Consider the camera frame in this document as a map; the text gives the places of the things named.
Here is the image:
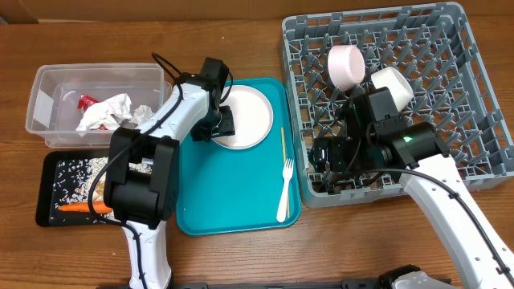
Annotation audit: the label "large pink plate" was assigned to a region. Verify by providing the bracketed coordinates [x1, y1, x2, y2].
[214, 85, 274, 149]

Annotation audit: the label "white plastic fork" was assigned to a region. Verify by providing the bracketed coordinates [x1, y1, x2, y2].
[276, 159, 294, 222]

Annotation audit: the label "wooden chopstick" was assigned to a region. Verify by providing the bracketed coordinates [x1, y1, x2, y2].
[281, 127, 290, 220]

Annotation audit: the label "foil wrapper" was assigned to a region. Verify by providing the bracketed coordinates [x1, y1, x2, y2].
[129, 105, 153, 126]

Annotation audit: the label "pink bowl with food scraps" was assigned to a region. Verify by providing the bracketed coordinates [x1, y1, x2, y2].
[328, 45, 365, 91]

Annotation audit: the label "white napkin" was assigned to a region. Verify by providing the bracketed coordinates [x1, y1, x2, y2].
[75, 93, 132, 131]

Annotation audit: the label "red wrapper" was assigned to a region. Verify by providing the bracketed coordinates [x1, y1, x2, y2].
[75, 94, 108, 131]

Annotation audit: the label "orange carrot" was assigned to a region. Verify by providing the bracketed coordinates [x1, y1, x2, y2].
[58, 201, 112, 214]

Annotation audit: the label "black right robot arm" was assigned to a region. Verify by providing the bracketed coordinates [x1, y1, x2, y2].
[309, 88, 513, 288]

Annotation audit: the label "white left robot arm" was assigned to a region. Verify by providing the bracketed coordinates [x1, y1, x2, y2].
[99, 68, 235, 288]

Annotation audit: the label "grey dishwasher rack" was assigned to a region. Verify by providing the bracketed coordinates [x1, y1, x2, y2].
[282, 2, 513, 208]

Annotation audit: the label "clear plastic waste bin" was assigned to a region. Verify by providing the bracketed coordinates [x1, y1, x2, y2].
[26, 63, 171, 149]

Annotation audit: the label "teal serving tray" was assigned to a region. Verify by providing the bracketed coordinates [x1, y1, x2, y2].
[176, 77, 301, 236]

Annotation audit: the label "spilled rice and nut scraps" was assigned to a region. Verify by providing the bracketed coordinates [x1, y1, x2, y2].
[51, 157, 152, 223]

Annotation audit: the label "black tray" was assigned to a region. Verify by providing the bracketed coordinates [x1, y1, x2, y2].
[35, 149, 109, 226]

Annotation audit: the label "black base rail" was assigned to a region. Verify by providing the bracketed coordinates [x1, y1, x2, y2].
[170, 279, 379, 289]

